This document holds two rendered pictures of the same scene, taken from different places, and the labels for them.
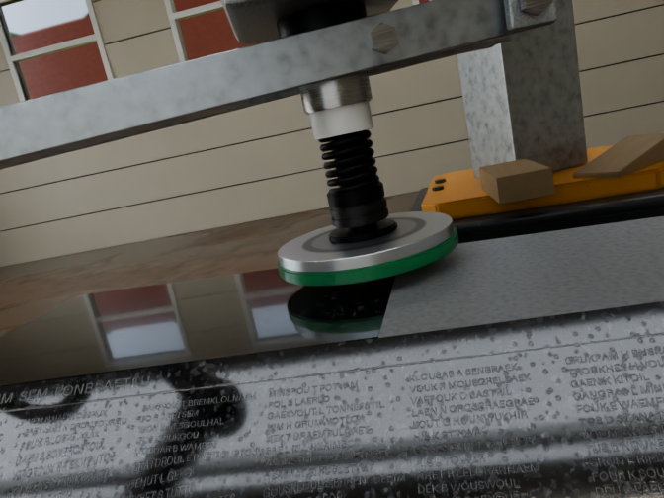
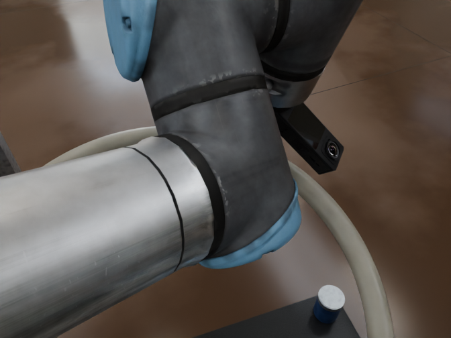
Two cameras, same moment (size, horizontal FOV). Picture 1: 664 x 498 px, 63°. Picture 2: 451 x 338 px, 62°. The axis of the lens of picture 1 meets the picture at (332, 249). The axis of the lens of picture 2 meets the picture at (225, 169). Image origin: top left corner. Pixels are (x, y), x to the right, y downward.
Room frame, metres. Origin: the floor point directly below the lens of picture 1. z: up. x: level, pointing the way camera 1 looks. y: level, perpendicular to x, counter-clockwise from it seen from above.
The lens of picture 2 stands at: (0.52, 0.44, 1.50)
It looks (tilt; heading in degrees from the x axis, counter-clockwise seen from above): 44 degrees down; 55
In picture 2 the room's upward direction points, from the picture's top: straight up
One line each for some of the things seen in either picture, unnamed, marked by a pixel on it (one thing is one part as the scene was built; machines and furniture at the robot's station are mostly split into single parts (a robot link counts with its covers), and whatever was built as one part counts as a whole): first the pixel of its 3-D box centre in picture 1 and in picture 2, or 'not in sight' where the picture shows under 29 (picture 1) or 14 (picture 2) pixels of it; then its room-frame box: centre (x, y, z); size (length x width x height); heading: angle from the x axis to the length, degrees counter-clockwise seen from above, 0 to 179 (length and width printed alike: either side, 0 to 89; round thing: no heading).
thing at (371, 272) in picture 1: (365, 241); not in sight; (0.64, -0.04, 0.84); 0.22 x 0.22 x 0.04
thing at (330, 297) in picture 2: not in sight; (328, 304); (1.25, 0.77, 0.08); 0.10 x 0.10 x 0.13
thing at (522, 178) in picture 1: (513, 179); not in sight; (1.07, -0.39, 0.81); 0.20 x 0.10 x 0.05; 171
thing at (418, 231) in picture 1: (364, 238); not in sight; (0.64, -0.04, 0.84); 0.21 x 0.21 x 0.01
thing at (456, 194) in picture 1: (529, 177); not in sight; (1.30, -0.51, 0.76); 0.49 x 0.49 x 0.05; 73
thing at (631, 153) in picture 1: (622, 155); not in sight; (1.09, -0.62, 0.80); 0.20 x 0.10 x 0.05; 119
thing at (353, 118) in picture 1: (340, 118); not in sight; (0.64, -0.04, 0.99); 0.07 x 0.07 x 0.04
